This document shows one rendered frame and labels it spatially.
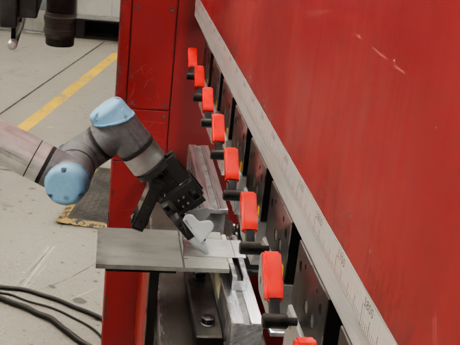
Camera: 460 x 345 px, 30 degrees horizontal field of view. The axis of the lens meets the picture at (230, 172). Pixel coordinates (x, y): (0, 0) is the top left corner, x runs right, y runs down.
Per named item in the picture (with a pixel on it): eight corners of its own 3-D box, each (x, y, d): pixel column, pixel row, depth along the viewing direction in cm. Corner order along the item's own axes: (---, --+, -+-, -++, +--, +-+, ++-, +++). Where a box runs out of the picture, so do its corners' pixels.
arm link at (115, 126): (86, 111, 170) (121, 88, 168) (120, 154, 173) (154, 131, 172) (82, 125, 162) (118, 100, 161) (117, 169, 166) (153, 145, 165)
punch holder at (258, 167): (238, 230, 144) (249, 136, 139) (288, 232, 146) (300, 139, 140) (251, 270, 130) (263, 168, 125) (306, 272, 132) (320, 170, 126)
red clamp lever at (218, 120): (210, 111, 159) (211, 156, 154) (232, 112, 160) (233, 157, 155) (209, 116, 160) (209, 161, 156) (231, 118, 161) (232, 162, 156)
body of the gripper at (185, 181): (208, 203, 171) (172, 157, 166) (173, 227, 171) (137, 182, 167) (205, 189, 178) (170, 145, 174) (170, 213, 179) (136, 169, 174)
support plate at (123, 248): (97, 231, 183) (98, 226, 183) (219, 236, 187) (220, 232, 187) (95, 268, 167) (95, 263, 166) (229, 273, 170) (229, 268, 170)
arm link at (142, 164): (122, 166, 166) (122, 152, 173) (137, 184, 167) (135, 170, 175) (154, 144, 165) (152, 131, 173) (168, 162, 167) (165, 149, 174)
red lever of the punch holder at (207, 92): (200, 84, 178) (201, 124, 173) (220, 85, 178) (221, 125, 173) (200, 90, 179) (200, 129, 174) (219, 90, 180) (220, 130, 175)
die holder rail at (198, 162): (185, 174, 257) (188, 144, 254) (205, 175, 258) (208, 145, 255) (200, 244, 210) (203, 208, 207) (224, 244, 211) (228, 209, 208)
